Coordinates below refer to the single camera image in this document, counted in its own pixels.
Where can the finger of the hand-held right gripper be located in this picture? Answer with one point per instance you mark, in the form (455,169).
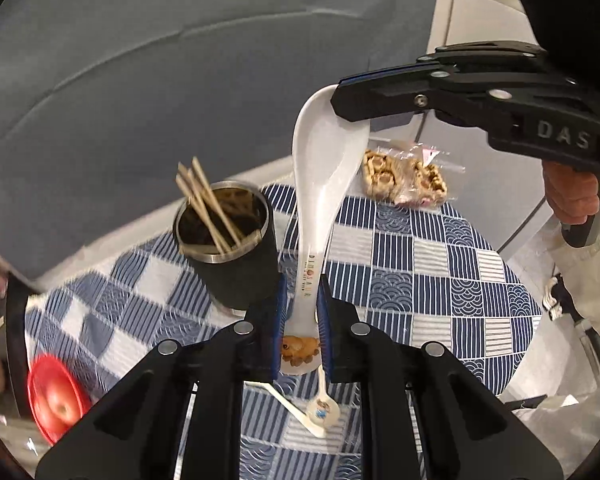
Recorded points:
(380,100)
(380,71)

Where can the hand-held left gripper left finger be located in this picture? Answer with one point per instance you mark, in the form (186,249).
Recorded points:
(281,305)

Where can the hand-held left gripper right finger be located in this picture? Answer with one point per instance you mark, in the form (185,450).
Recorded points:
(322,310)

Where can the black cylindrical utensil holder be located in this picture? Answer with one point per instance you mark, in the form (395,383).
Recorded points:
(235,275)

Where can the white spoon brown print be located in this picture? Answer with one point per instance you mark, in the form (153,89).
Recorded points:
(320,170)

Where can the bundle of wooden chopsticks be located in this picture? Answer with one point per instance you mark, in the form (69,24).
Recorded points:
(217,200)

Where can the person's right hand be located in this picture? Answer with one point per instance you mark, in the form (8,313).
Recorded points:
(570,195)

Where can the clear bag of snacks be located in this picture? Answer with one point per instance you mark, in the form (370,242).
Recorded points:
(395,180)

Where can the blue patterned tablecloth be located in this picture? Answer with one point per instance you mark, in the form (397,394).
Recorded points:
(405,270)

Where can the white ceramic spoon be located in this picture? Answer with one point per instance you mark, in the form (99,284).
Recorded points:
(285,402)

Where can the white spoon blue print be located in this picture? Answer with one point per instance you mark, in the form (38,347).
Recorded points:
(322,410)

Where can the grey backdrop cloth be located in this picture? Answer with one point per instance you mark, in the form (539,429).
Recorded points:
(180,60)

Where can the red apple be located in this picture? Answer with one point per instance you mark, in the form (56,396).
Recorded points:
(65,405)

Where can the red plastic bowl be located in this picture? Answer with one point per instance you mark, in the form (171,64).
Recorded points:
(42,385)

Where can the person's cream clothing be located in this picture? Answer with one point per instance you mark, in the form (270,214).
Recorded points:
(570,435)

